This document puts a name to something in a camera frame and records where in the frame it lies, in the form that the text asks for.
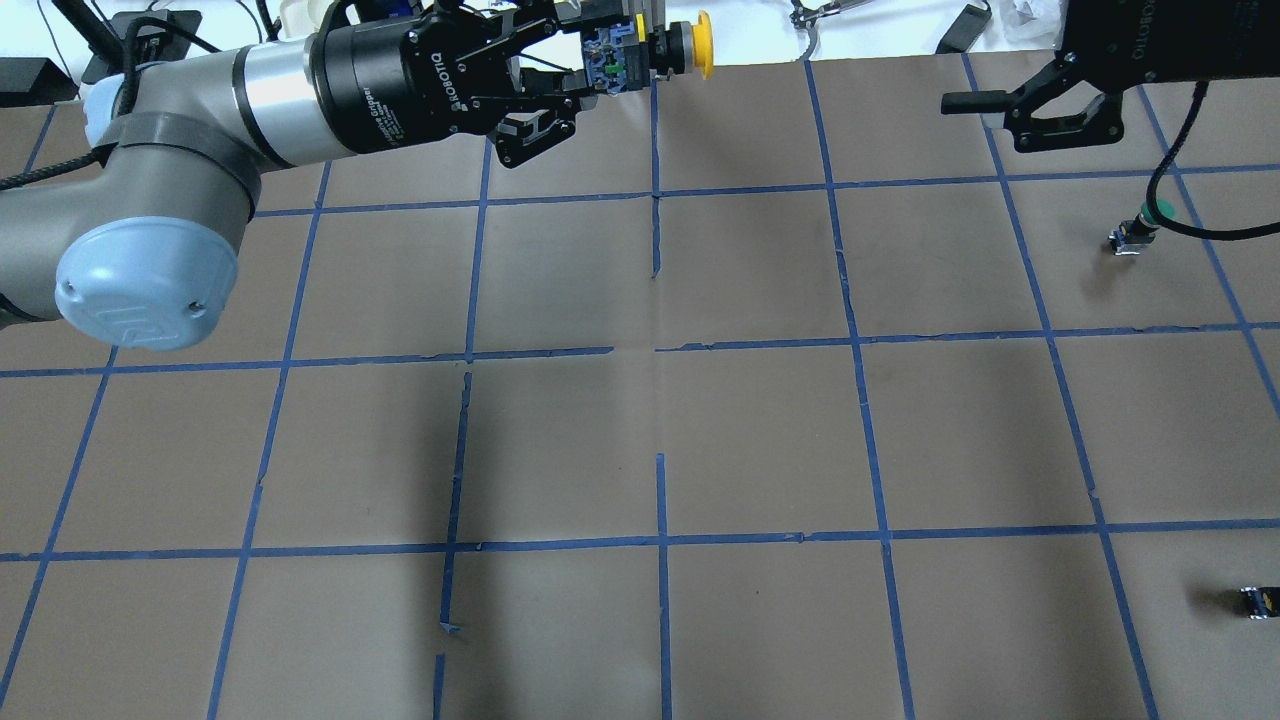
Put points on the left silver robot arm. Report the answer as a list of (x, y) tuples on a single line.
[(136, 243)]

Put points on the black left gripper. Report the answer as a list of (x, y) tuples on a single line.
[(385, 85)]

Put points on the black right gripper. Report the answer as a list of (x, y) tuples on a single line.
[(1140, 45)]

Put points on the green push button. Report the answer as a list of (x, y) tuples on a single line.
[(1132, 237)]

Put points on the yellow push button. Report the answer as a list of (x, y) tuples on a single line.
[(628, 55)]

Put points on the black power adapter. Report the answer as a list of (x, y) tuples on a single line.
[(966, 29)]

